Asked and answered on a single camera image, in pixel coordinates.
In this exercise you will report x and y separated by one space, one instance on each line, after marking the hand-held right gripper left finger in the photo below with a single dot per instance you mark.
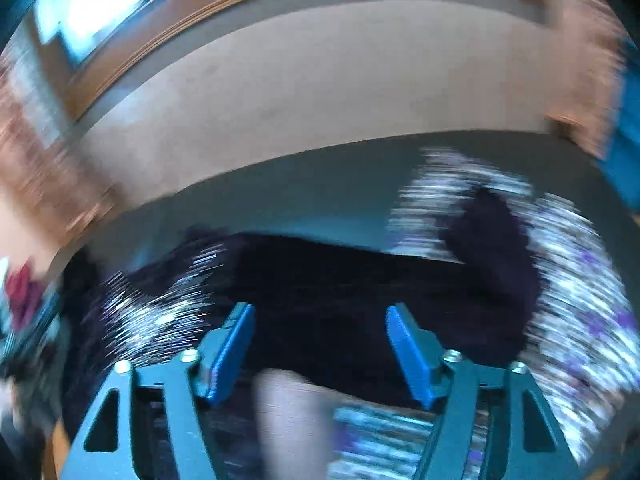
231 352

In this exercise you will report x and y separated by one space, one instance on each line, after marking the bright window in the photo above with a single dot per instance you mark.
100 5

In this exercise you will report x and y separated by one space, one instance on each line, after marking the dark garment with floral lining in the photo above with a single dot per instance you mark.
325 300

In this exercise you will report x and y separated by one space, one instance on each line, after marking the wooden wall trim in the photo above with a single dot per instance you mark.
250 15

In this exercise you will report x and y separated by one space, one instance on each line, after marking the brick-patterned curtain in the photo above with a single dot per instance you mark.
585 60
45 160

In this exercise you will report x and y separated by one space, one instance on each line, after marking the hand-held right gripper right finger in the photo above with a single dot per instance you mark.
407 355

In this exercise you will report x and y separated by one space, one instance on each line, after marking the pale cloth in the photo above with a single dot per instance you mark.
295 425

